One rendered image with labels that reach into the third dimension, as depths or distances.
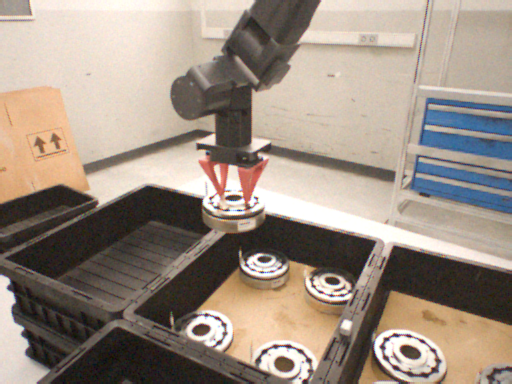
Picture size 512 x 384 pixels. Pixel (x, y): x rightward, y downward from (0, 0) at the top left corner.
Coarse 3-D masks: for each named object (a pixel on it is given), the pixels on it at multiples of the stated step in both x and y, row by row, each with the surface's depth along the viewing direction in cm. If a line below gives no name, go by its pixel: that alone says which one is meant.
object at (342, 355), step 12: (384, 252) 73; (420, 252) 74; (432, 252) 73; (384, 264) 70; (468, 264) 70; (480, 264) 70; (372, 276) 67; (372, 288) 64; (360, 300) 61; (360, 312) 59; (360, 324) 57; (348, 336) 54; (348, 348) 53; (336, 360) 51; (336, 372) 49
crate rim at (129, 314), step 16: (304, 224) 83; (320, 224) 83; (208, 240) 77; (368, 240) 78; (192, 256) 72; (176, 272) 68; (368, 272) 68; (160, 288) 64; (144, 304) 61; (352, 304) 60; (128, 320) 57; (144, 320) 57; (176, 336) 55; (336, 336) 54; (208, 352) 52; (224, 352) 52; (336, 352) 52; (240, 368) 50; (256, 368) 50; (320, 368) 50
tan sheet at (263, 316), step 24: (240, 288) 80; (288, 288) 80; (240, 312) 73; (264, 312) 73; (288, 312) 73; (312, 312) 73; (240, 336) 68; (264, 336) 68; (288, 336) 68; (312, 336) 68
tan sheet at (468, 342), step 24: (384, 312) 73; (408, 312) 73; (432, 312) 73; (456, 312) 74; (432, 336) 68; (456, 336) 68; (480, 336) 68; (504, 336) 68; (456, 360) 64; (480, 360) 64; (504, 360) 64
